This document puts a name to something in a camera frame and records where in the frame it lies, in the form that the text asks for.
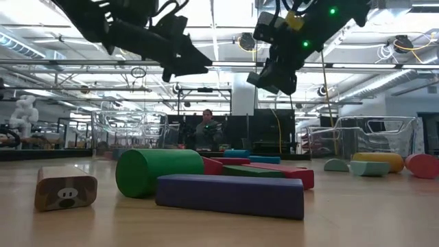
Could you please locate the black overhead rig frame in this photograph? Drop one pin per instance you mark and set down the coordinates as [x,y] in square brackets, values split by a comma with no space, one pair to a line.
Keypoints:
[205,90]

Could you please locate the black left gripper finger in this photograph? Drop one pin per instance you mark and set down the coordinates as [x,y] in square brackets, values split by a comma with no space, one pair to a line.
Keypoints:
[192,56]
[181,72]

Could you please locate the wooden block with pig face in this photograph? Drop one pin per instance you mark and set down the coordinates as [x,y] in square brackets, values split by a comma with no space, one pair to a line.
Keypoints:
[65,188]

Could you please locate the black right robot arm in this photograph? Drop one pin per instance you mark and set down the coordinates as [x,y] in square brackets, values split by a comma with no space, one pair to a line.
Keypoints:
[329,24]

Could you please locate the red cylinder block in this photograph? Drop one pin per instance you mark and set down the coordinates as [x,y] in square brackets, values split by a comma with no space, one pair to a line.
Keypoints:
[423,166]

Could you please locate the white column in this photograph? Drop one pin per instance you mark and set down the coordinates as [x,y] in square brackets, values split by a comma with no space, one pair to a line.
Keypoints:
[240,99]

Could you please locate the dark blue long block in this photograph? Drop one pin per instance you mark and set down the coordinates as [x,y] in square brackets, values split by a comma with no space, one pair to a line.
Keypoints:
[229,197]

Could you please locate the teal half-cylinder block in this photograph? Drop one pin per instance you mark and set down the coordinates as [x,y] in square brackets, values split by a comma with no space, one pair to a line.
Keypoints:
[369,168]

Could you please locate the red stacked bins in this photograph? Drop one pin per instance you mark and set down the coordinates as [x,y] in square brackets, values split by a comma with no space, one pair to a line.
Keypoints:
[305,142]

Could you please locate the green long block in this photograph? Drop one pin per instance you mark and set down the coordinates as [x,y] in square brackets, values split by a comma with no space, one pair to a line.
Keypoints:
[250,171]

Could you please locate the green cylinder block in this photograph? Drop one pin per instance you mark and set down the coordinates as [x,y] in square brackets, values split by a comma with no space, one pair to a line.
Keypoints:
[154,171]

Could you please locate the pink long block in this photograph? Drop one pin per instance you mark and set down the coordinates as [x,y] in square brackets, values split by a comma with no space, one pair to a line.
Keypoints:
[108,156]

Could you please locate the red rectangular block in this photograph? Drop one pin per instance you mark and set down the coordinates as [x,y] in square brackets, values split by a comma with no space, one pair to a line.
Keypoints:
[212,166]

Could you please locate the black partition wall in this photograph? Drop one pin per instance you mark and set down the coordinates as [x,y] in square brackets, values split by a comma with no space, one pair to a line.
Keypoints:
[236,130]

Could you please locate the yellow cylinder block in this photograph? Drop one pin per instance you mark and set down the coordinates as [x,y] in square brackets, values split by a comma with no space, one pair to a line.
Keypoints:
[387,158]

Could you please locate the black panel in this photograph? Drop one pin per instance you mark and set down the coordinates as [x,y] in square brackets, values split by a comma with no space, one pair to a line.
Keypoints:
[264,130]

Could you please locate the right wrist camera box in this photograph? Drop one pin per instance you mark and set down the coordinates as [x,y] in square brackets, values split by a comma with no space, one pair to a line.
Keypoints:
[269,27]

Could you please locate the white robot figure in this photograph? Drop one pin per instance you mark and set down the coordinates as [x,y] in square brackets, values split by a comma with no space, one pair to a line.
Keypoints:
[24,113]

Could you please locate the long ceiling light rail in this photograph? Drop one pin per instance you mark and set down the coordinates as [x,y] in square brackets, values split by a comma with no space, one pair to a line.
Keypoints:
[68,62]

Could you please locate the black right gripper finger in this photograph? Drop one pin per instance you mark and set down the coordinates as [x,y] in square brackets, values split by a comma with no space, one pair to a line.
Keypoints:
[259,79]
[281,79]

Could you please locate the small teal half-round block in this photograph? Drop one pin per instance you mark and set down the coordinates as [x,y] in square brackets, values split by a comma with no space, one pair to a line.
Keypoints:
[336,165]

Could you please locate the person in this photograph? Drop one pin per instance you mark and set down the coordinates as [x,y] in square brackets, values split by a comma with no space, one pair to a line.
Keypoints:
[207,133]

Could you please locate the red cube block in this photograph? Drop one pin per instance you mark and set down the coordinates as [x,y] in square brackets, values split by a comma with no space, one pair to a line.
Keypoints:
[233,161]

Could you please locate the silver ventilation duct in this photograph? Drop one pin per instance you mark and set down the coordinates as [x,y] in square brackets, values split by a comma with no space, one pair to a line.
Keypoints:
[384,84]

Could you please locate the teal long block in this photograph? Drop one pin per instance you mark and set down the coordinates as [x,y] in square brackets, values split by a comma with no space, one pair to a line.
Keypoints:
[119,154]

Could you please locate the red long block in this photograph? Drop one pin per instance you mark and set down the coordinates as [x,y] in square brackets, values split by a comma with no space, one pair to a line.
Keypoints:
[302,178]

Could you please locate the yellow tape band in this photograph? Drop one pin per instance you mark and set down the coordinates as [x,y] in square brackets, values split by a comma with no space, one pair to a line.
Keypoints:
[295,20]

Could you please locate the blue rounded block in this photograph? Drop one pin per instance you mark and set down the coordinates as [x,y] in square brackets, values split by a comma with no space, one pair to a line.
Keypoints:
[236,153]
[265,159]

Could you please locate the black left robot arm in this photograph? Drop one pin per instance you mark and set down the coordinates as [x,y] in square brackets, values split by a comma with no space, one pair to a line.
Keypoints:
[137,37]

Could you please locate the clear plastic bin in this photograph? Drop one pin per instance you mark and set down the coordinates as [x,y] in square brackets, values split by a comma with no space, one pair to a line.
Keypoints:
[394,144]
[103,120]

